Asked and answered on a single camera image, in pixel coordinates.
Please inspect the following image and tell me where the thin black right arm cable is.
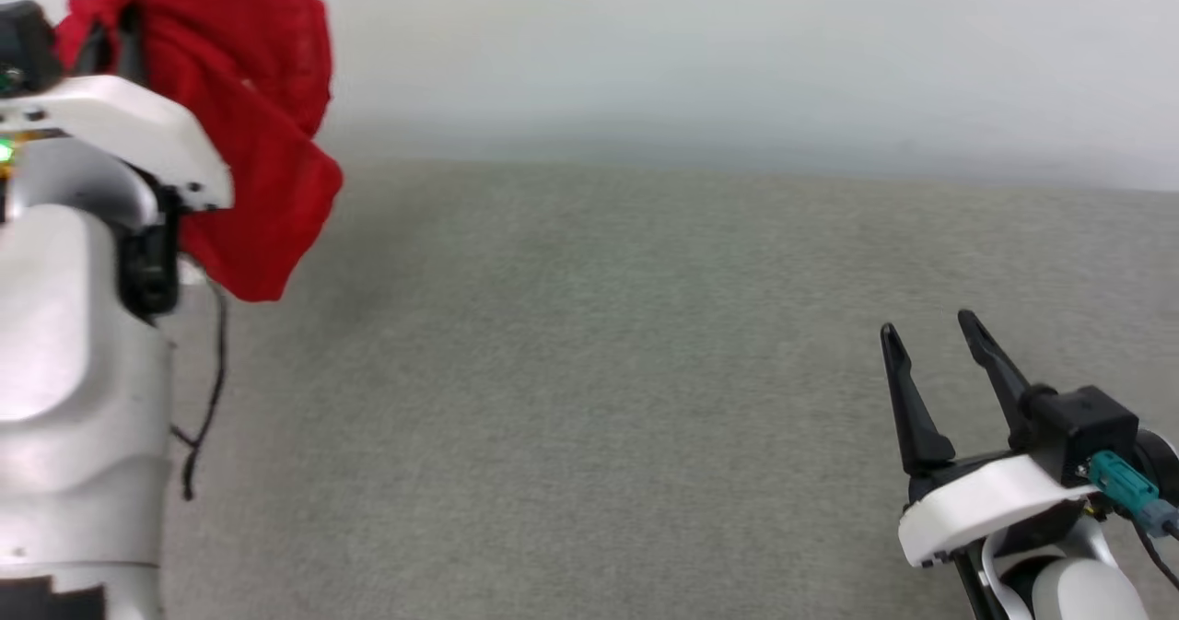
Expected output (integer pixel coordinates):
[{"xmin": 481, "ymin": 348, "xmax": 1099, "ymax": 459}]
[{"xmin": 1131, "ymin": 514, "xmax": 1179, "ymax": 593}]

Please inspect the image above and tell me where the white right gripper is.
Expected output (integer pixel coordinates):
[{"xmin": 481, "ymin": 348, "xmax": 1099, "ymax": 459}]
[{"xmin": 880, "ymin": 310, "xmax": 1102, "ymax": 567}]

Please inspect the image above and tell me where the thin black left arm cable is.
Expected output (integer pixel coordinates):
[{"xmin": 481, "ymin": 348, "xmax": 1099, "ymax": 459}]
[{"xmin": 170, "ymin": 284, "xmax": 229, "ymax": 501}]

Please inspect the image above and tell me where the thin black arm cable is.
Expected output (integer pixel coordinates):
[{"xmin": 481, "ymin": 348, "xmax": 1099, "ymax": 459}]
[
  {"xmin": 170, "ymin": 284, "xmax": 229, "ymax": 501},
  {"xmin": 1131, "ymin": 514, "xmax": 1179, "ymax": 593}
]

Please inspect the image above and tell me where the red and white garment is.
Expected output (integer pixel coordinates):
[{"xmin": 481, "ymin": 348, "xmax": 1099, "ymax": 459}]
[{"xmin": 53, "ymin": 0, "xmax": 344, "ymax": 303}]

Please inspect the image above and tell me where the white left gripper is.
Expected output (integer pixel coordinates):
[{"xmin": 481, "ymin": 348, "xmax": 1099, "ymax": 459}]
[{"xmin": 0, "ymin": 5, "xmax": 233, "ymax": 212}]

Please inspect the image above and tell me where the teal right camera connector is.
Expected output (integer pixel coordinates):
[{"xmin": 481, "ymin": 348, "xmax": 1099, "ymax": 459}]
[{"xmin": 1085, "ymin": 450, "xmax": 1179, "ymax": 540}]

